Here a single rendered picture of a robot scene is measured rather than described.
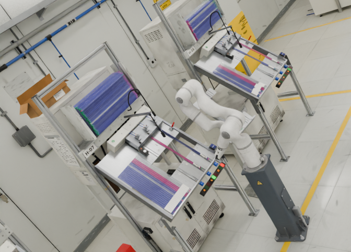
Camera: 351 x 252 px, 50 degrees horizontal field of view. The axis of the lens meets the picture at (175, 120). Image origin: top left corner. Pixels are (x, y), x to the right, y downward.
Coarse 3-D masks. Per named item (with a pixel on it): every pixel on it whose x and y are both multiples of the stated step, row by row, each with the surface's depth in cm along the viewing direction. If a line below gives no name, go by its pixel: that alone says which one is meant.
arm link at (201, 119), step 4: (200, 112) 274; (196, 116) 273; (200, 116) 273; (204, 116) 274; (196, 120) 273; (200, 120) 273; (204, 120) 273; (208, 120) 274; (200, 124) 274; (204, 124) 273; (208, 124) 273; (212, 124) 274; (216, 124) 276; (220, 124) 278; (204, 128) 274; (208, 128) 273; (212, 128) 275
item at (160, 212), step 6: (96, 168) 289; (102, 174) 290; (108, 174) 286; (114, 180) 284; (120, 186) 285; (126, 186) 281; (132, 192) 280; (138, 198) 280; (144, 198) 277; (150, 204) 275; (156, 210) 275; (162, 210) 273; (162, 216) 276; (168, 216) 271
